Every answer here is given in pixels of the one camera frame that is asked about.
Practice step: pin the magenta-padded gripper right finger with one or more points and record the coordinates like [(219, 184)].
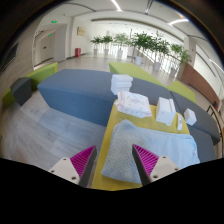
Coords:
[(146, 160)]

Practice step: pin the dark grey cube ottoman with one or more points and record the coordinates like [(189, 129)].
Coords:
[(21, 90)]

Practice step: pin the long lime green bench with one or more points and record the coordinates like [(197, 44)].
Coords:
[(41, 73)]

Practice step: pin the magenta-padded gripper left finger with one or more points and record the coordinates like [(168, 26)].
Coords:
[(82, 160)]

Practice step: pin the large white box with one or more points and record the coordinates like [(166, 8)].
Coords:
[(165, 111)]

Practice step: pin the grey angled bench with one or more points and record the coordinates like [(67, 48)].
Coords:
[(203, 121)]

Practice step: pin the small lime green bench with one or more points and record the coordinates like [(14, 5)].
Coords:
[(182, 90)]

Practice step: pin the framed wall picture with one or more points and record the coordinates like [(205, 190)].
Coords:
[(81, 31)]

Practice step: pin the lime green wedge bench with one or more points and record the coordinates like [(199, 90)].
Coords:
[(131, 70)]

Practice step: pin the white toothpaste tube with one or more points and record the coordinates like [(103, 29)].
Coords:
[(180, 122)]

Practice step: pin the ceiling strip lights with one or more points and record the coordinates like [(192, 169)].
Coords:
[(116, 5)]

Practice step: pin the red fire extinguisher cabinet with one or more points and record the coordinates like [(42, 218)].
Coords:
[(77, 52)]

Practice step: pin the row of potted plants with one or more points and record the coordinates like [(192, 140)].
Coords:
[(143, 41)]

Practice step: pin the light blue towel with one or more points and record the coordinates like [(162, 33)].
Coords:
[(166, 146)]

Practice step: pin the wooden framed chair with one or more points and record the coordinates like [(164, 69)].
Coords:
[(217, 120)]

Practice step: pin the small white box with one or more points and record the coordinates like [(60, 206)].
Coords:
[(190, 116)]

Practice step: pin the brown wooden counter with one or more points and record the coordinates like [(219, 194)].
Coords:
[(200, 83)]

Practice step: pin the long blue-grey bench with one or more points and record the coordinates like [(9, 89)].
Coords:
[(78, 90)]

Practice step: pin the stack of white boxes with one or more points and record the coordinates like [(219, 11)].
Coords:
[(121, 83)]

